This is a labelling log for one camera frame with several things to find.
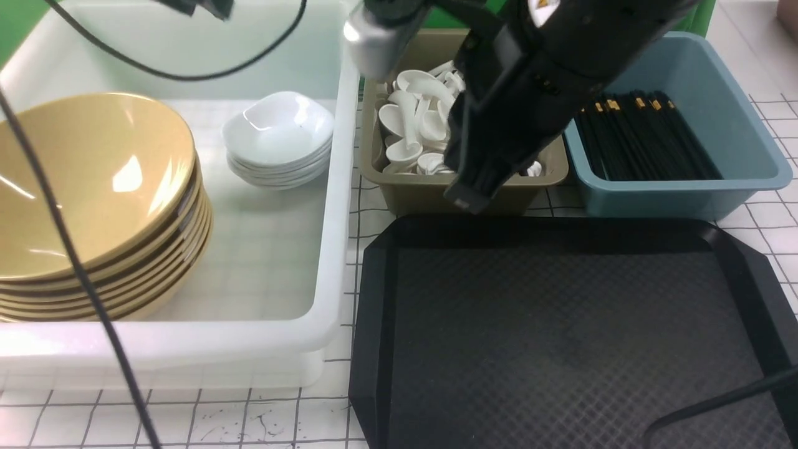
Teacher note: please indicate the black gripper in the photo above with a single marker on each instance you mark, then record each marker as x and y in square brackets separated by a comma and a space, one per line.
[517, 100]

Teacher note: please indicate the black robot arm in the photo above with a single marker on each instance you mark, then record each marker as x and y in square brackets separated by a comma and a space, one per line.
[594, 40]

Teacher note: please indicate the stack of tan noodle bowls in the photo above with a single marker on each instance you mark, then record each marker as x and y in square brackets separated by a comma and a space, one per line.
[128, 182]

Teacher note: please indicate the pile of white soup spoons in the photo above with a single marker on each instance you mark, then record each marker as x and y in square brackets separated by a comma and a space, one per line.
[414, 122]

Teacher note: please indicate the olive plastic spoon bin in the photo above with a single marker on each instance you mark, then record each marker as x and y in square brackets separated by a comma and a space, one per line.
[416, 194]

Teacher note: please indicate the pile of black chopsticks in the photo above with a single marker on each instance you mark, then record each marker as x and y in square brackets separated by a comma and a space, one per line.
[642, 136]

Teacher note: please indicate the blue plastic chopstick bin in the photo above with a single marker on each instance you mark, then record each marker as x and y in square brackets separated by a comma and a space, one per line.
[686, 68]

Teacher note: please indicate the stack of white sauce dishes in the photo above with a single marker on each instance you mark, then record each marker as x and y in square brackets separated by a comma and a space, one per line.
[281, 142]

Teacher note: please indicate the black plastic serving tray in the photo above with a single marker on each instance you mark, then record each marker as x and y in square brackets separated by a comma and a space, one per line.
[527, 332]

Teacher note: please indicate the large white plastic tub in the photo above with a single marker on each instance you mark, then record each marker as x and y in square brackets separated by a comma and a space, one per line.
[261, 306]

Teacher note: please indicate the green backdrop cloth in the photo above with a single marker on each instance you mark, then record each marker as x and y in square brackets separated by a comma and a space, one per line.
[18, 18]

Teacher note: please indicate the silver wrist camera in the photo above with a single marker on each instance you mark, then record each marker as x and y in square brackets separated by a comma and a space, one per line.
[377, 34]

